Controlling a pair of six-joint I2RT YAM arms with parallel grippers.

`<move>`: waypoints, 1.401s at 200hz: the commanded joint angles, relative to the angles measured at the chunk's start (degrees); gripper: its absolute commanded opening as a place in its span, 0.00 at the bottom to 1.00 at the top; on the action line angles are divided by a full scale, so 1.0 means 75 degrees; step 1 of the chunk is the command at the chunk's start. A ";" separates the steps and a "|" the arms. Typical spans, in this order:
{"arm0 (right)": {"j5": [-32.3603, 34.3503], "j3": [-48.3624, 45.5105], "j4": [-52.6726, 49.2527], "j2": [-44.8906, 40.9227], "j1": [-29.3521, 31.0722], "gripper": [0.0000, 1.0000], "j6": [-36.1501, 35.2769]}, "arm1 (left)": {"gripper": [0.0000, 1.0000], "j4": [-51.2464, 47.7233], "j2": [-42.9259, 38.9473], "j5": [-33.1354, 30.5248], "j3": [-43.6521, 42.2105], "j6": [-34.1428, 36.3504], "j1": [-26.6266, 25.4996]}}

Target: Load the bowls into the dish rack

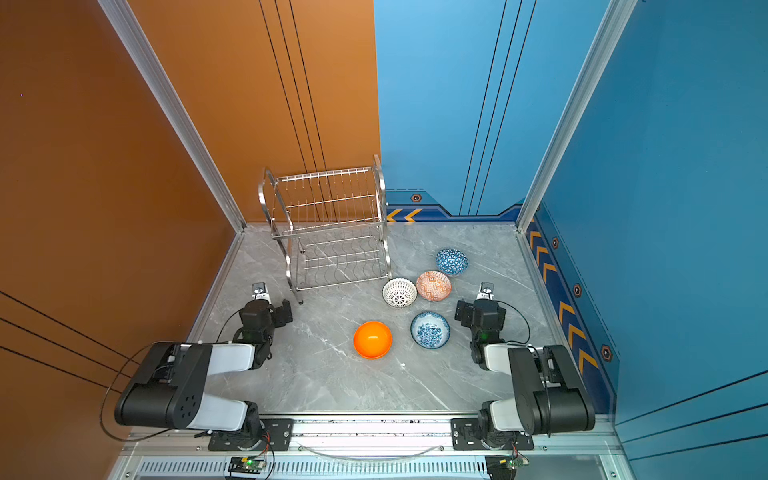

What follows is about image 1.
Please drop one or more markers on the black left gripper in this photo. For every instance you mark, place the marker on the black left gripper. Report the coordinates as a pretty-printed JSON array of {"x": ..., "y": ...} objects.
[{"x": 257, "y": 307}]

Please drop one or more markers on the small right circuit board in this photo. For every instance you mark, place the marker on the small right circuit board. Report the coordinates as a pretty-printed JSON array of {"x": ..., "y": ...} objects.
[{"x": 514, "y": 463}]

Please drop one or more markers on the white brown patterned bowl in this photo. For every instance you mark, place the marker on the white brown patterned bowl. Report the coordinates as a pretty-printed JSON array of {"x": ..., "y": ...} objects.
[{"x": 399, "y": 292}]

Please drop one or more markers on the green circuit board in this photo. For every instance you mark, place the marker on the green circuit board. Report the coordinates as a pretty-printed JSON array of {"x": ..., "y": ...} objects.
[{"x": 243, "y": 467}]

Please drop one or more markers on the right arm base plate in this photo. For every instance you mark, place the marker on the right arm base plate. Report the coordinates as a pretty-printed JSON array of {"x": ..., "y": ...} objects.
[{"x": 468, "y": 435}]

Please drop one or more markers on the red patterned ceramic bowl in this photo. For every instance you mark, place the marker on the red patterned ceramic bowl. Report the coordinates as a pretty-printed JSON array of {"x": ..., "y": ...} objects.
[{"x": 434, "y": 286}]

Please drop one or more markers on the aluminium front rail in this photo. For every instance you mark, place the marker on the aluminium front rail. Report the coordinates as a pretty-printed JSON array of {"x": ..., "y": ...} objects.
[{"x": 378, "y": 446}]

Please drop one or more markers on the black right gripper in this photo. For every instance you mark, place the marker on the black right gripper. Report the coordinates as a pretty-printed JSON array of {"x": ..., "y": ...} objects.
[{"x": 483, "y": 306}]

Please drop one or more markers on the steel two-tier dish rack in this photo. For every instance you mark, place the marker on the steel two-tier dish rack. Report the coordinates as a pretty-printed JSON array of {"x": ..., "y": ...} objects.
[{"x": 330, "y": 226}]

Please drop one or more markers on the dark blue patterned bowl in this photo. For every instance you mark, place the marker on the dark blue patterned bowl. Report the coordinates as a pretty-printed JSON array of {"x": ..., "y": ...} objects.
[{"x": 451, "y": 261}]

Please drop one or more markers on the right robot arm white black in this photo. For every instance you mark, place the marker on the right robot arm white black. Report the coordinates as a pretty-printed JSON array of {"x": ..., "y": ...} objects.
[{"x": 549, "y": 395}]

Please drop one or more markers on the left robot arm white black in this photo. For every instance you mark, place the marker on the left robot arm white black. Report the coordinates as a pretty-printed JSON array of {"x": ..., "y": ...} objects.
[{"x": 168, "y": 389}]

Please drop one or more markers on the blue white floral bowl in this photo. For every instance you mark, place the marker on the blue white floral bowl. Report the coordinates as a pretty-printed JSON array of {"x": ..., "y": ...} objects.
[{"x": 430, "y": 330}]

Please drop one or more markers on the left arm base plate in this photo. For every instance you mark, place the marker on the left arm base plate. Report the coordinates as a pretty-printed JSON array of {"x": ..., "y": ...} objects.
[{"x": 272, "y": 434}]

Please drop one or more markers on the orange plastic bowl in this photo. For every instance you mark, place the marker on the orange plastic bowl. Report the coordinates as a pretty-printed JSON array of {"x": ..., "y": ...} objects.
[{"x": 372, "y": 340}]

